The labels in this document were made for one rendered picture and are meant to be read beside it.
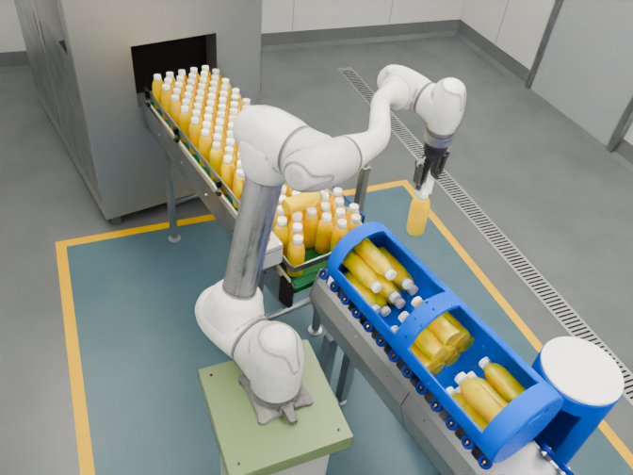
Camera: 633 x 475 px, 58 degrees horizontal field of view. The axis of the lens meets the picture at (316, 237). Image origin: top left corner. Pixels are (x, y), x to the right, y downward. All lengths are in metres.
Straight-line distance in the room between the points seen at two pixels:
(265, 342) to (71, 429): 1.67
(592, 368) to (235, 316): 1.25
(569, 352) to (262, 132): 1.37
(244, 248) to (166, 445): 1.59
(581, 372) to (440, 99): 1.06
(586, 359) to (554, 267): 2.02
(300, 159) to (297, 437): 0.84
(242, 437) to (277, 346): 0.31
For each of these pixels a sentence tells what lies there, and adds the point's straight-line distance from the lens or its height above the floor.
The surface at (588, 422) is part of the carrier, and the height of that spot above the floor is 0.93.
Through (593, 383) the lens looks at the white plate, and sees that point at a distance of 2.19.
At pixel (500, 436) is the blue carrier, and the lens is 1.78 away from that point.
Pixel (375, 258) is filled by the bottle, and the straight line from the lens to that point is 2.09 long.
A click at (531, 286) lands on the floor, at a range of 3.99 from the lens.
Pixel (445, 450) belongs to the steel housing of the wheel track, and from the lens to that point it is 2.04.
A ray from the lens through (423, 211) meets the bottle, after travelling 2.03.
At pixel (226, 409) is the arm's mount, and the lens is 1.80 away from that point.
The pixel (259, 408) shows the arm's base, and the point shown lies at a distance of 1.77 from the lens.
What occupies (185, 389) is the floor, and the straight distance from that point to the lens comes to 3.11.
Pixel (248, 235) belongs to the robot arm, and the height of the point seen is 1.57.
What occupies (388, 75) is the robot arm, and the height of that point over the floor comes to 1.82.
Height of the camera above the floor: 2.60
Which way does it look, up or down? 42 degrees down
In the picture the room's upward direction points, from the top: 7 degrees clockwise
